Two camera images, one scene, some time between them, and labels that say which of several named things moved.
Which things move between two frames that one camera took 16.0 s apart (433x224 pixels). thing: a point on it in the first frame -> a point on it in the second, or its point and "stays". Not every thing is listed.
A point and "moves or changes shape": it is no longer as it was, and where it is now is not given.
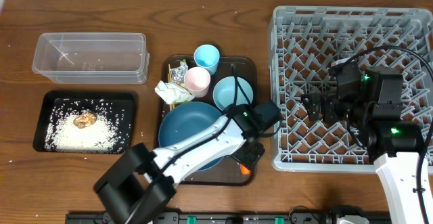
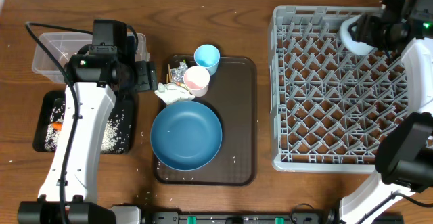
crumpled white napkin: (173, 93) stays
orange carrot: (243, 170) -> (57, 125)
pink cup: (197, 80) stays
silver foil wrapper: (178, 73) stays
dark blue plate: (187, 119) moves or changes shape
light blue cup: (207, 55) stays
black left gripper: (253, 160) -> (149, 75)
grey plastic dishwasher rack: (304, 42) stays
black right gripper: (327, 99) -> (364, 29)
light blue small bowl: (224, 90) -> (358, 47)
